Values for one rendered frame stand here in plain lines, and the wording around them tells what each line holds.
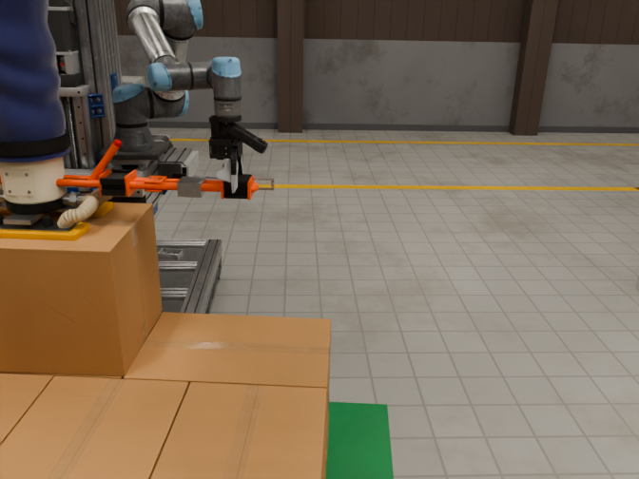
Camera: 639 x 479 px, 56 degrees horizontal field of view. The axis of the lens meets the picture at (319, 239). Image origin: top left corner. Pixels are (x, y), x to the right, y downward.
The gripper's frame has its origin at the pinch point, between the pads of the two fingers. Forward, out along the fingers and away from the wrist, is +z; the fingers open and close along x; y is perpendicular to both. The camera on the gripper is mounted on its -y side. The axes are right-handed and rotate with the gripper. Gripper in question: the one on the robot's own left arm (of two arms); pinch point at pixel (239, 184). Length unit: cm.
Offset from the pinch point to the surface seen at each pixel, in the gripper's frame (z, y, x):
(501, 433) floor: 108, -95, -30
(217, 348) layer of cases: 53, 8, 3
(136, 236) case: 17.1, 31.9, -0.5
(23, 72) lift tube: -31, 54, 8
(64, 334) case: 39, 48, 21
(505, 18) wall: -30, -215, -618
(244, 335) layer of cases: 53, 1, -5
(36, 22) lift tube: -44, 51, 3
